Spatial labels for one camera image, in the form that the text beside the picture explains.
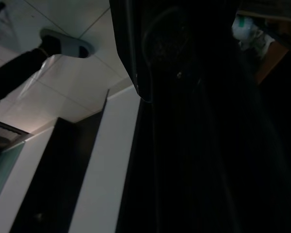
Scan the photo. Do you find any dark framed grille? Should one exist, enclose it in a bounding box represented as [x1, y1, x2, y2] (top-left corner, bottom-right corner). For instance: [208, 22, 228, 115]
[0, 118, 32, 156]

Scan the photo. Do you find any green tinted glass panel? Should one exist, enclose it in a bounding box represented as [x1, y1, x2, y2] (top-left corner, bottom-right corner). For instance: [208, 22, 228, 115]
[0, 142, 26, 195]

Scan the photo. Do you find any dark door panel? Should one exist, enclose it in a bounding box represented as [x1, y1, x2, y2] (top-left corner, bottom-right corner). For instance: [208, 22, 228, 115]
[9, 89, 110, 233]

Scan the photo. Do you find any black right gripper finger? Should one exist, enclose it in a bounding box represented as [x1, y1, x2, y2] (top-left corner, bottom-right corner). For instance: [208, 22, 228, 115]
[109, 0, 153, 103]

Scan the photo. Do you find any grey slipper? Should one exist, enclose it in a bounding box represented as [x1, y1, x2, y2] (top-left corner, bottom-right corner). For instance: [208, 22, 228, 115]
[39, 28, 97, 59]

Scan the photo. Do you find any brown wooden furniture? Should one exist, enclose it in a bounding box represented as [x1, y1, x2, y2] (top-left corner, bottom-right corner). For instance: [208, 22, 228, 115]
[255, 36, 290, 85]

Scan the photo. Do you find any person's leg in black trousers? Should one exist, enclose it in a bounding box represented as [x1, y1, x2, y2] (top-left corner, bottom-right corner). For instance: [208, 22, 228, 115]
[0, 35, 62, 108]

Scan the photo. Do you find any white plastic bag green print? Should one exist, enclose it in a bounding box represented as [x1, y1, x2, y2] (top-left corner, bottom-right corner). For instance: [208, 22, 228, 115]
[231, 12, 275, 58]

